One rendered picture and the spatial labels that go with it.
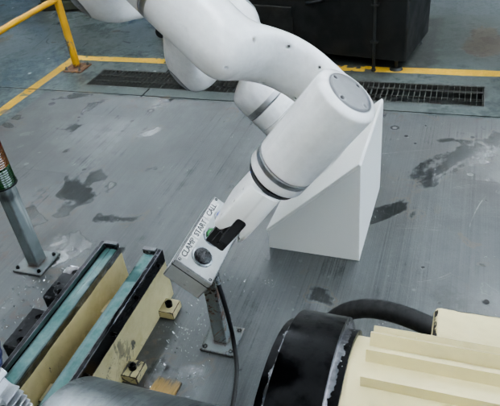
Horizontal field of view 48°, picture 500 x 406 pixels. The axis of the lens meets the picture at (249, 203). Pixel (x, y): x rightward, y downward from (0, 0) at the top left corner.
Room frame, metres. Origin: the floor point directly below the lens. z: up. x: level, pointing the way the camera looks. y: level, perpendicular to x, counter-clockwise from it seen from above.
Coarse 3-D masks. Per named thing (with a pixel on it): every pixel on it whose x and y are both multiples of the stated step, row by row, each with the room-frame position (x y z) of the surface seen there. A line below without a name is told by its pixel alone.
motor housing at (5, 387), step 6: (0, 384) 0.48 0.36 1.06; (6, 384) 0.49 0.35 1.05; (12, 384) 0.49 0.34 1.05; (0, 390) 0.48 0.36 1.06; (6, 390) 0.48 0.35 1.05; (12, 390) 0.48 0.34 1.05; (18, 390) 0.48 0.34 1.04; (0, 396) 0.47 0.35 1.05; (6, 396) 0.47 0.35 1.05; (12, 396) 0.47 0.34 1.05; (18, 396) 0.47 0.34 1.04; (24, 396) 0.48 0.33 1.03; (6, 402) 0.46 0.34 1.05; (12, 402) 0.47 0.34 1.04; (18, 402) 0.47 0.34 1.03; (24, 402) 0.48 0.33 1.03
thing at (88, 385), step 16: (80, 384) 0.40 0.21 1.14; (96, 384) 0.40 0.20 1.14; (112, 384) 0.41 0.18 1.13; (128, 384) 0.42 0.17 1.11; (48, 400) 0.37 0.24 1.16; (64, 400) 0.37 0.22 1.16; (80, 400) 0.37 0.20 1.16; (96, 400) 0.37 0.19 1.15; (112, 400) 0.37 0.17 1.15; (128, 400) 0.37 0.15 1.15; (144, 400) 0.37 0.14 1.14; (160, 400) 0.37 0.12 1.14; (176, 400) 0.37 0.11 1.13; (192, 400) 0.38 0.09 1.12
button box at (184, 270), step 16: (208, 208) 0.78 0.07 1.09; (208, 224) 0.75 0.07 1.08; (192, 240) 0.70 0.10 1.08; (176, 256) 0.67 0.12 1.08; (192, 256) 0.67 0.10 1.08; (224, 256) 0.70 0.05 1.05; (176, 272) 0.66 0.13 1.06; (192, 272) 0.65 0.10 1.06; (208, 272) 0.66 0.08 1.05; (192, 288) 0.65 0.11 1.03; (208, 288) 0.64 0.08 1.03
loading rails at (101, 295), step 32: (96, 256) 0.89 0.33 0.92; (160, 256) 0.87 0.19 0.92; (64, 288) 0.80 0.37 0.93; (96, 288) 0.82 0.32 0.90; (128, 288) 0.79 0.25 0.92; (160, 288) 0.84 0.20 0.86; (64, 320) 0.73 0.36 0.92; (96, 320) 0.79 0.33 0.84; (128, 320) 0.73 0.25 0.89; (32, 352) 0.66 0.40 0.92; (64, 352) 0.70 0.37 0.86; (96, 352) 0.64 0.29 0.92; (128, 352) 0.70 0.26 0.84; (32, 384) 0.62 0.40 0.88; (64, 384) 0.58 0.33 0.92
